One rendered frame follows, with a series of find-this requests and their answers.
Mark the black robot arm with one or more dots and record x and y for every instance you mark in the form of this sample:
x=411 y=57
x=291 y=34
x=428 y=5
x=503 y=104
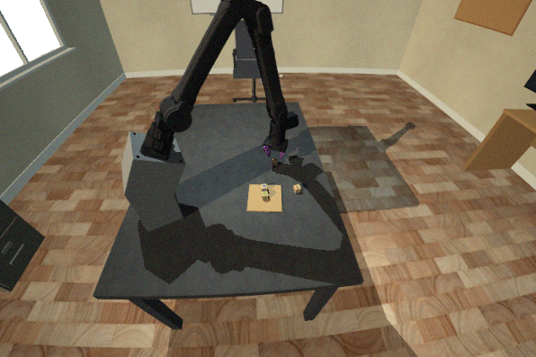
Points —
x=176 y=111

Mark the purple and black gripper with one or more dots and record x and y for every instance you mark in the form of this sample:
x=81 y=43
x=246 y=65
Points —
x=275 y=143

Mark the tan square mat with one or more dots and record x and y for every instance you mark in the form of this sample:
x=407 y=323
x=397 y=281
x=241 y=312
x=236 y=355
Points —
x=255 y=202

